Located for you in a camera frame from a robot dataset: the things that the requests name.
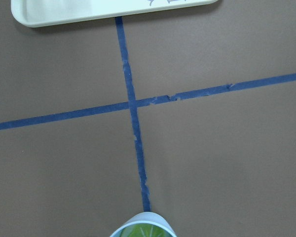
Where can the light blue cup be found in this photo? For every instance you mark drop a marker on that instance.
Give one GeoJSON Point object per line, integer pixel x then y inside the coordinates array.
{"type": "Point", "coordinates": [146, 217]}

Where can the cream bear tray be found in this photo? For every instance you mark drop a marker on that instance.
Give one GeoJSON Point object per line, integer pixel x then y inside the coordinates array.
{"type": "Point", "coordinates": [41, 13]}

